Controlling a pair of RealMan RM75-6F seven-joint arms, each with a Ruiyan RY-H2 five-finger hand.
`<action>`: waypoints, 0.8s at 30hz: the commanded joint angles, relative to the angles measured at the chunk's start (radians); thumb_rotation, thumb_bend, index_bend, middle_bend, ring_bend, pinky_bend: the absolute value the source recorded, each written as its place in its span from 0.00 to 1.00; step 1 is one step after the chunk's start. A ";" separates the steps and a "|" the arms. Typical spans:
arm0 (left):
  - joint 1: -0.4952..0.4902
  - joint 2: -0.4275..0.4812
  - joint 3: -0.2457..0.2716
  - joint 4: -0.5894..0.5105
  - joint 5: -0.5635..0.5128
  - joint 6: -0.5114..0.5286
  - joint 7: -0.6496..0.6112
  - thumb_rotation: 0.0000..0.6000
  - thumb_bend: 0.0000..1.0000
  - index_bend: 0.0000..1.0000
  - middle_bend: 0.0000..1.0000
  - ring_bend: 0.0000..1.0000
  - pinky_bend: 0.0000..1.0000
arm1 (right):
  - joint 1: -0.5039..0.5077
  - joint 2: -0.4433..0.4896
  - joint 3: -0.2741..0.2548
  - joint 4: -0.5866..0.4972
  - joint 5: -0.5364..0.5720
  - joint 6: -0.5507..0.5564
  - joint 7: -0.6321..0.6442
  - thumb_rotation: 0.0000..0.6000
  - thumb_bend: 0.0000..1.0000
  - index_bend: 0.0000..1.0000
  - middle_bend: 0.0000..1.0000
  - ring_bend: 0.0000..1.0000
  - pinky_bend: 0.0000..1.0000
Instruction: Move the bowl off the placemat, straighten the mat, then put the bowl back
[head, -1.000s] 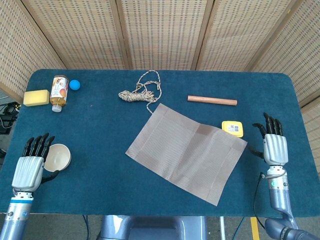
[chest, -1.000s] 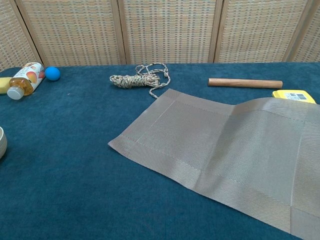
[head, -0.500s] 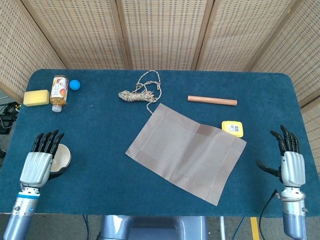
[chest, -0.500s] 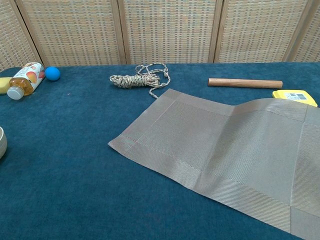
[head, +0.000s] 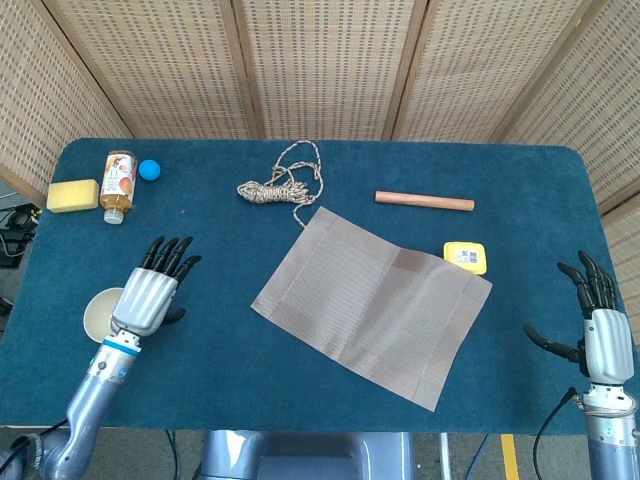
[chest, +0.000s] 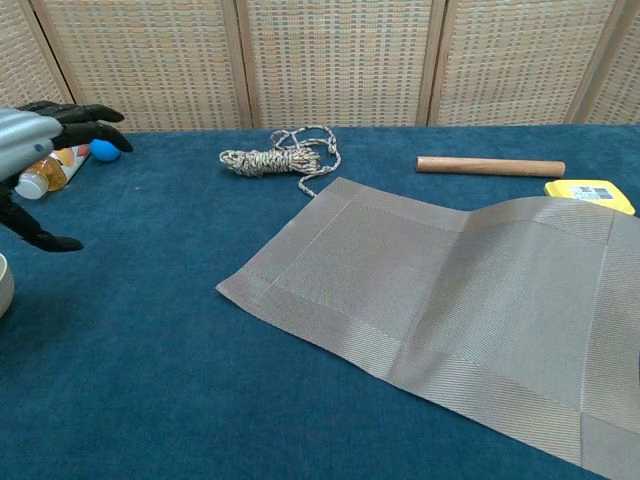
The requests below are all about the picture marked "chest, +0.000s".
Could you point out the blue felt table cover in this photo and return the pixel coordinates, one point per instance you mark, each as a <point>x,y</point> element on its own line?
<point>125,375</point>

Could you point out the green container yellow lid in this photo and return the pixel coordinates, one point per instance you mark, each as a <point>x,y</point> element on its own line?
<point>585,192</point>

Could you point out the beige woven placemat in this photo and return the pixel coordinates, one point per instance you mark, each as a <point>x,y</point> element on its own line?
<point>450,300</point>

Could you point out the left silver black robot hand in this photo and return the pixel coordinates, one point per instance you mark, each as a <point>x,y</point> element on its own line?
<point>25,135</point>

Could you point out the blue ball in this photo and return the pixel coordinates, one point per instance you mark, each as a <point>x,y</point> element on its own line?
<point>104,153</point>

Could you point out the wooden rolling pin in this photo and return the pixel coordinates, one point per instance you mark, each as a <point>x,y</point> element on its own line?
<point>490,166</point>

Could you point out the juice bottle white cap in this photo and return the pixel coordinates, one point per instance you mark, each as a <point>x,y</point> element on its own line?
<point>47,175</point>

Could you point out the beige round bowl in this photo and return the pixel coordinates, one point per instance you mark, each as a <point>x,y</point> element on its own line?
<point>5,290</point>

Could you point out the woven folding screen panel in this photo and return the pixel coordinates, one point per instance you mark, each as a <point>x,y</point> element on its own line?
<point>625,75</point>
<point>515,60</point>
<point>25,60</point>
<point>150,60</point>
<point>335,60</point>

